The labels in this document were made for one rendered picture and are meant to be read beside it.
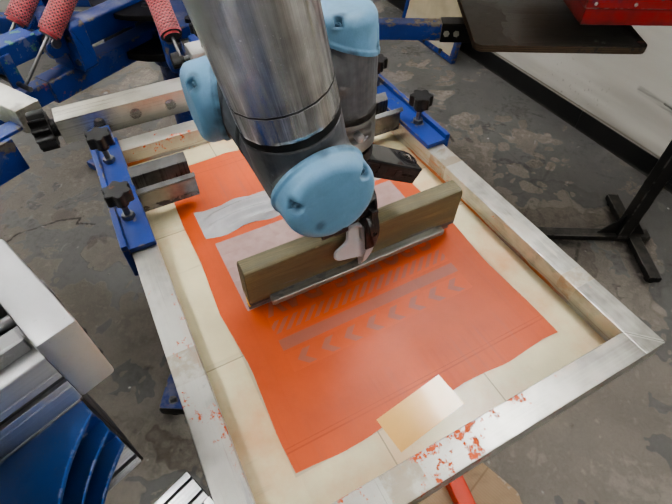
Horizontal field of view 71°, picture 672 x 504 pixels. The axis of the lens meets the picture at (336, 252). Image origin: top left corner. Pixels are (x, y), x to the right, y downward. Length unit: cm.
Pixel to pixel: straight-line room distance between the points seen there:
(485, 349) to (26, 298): 54
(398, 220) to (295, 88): 43
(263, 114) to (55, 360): 27
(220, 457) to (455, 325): 36
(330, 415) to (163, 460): 112
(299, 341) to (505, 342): 29
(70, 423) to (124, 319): 151
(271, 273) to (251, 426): 19
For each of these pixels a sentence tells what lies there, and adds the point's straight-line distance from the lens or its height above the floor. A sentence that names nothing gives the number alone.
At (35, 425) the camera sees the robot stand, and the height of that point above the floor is 113.
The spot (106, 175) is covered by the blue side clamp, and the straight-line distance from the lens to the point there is 92.
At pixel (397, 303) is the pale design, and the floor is 95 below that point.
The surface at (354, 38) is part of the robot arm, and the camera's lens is 46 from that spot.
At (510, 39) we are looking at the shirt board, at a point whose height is 95.
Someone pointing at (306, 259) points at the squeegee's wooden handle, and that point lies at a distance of 65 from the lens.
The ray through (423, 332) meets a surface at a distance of 68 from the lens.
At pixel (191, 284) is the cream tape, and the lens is 75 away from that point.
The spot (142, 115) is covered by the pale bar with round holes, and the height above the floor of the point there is 101.
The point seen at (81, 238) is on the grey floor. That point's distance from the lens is 236.
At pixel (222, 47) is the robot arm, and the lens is 28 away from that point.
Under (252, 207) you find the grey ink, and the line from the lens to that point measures 83.
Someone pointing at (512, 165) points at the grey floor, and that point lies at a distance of 260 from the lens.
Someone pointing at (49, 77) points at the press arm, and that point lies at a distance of 144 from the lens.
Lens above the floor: 153
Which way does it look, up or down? 49 degrees down
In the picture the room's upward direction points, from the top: straight up
